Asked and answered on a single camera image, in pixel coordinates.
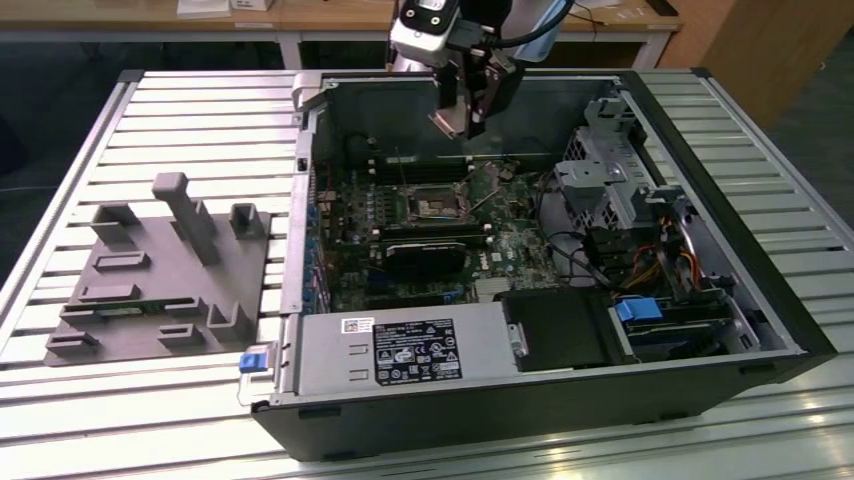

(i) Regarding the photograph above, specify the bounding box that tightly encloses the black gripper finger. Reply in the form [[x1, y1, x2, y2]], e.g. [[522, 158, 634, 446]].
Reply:
[[464, 49, 524, 142], [432, 62, 465, 110]]

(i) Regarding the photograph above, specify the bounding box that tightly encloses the silver CPU plate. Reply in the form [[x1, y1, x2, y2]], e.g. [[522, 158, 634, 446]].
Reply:
[[428, 106, 469, 140]]

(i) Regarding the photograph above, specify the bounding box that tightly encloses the CPU socket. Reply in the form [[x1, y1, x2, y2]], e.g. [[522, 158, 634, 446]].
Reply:
[[397, 182, 476, 226]]

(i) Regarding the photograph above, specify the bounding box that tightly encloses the wooden desk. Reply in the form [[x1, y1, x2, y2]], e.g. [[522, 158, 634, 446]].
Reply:
[[0, 0, 683, 71]]

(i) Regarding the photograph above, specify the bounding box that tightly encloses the metal drive cage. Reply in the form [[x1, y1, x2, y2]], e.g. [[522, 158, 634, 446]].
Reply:
[[551, 97, 692, 231]]

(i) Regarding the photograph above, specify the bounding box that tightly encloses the green motherboard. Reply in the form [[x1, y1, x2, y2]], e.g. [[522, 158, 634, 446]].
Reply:
[[309, 159, 582, 314]]

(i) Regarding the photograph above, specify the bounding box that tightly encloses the black graphics card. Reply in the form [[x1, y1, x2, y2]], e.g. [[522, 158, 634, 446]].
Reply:
[[383, 239, 469, 282]]

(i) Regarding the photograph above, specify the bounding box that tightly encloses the silver chipset heatsink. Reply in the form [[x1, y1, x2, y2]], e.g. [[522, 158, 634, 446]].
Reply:
[[473, 276, 516, 303]]

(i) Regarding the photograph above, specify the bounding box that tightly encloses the wooden cabinet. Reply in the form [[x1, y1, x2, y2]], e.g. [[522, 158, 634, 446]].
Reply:
[[656, 0, 854, 130]]

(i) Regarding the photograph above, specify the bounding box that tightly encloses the black plastic shroud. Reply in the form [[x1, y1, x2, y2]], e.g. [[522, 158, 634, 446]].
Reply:
[[496, 288, 635, 374]]

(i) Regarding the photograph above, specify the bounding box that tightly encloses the blue disk carrier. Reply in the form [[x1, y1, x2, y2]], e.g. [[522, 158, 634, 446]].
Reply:
[[612, 297, 666, 325]]

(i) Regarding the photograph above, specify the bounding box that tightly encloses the silver power supply unit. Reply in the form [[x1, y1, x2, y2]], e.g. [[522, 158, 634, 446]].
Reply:
[[292, 302, 520, 396]]

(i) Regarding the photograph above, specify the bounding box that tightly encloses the hard disk drive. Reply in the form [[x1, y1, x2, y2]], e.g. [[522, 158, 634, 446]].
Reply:
[[623, 319, 732, 364]]

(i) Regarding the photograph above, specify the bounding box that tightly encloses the grey parts rack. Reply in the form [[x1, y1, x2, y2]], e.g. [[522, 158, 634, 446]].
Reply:
[[40, 172, 275, 369]]

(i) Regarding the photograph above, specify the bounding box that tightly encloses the black PC case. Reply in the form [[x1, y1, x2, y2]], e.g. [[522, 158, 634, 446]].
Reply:
[[249, 67, 839, 464]]

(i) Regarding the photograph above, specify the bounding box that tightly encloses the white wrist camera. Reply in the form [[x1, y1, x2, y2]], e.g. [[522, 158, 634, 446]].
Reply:
[[388, 0, 464, 67]]

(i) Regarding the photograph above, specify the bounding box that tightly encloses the black cable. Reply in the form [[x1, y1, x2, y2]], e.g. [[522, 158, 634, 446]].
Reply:
[[538, 172, 608, 291]]

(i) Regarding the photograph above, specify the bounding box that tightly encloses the yellow power wire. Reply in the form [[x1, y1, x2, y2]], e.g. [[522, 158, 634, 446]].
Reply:
[[626, 249, 672, 291]]

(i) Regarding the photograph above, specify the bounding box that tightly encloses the orange power wire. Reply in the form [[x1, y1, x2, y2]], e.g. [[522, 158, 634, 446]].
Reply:
[[672, 247, 706, 294]]

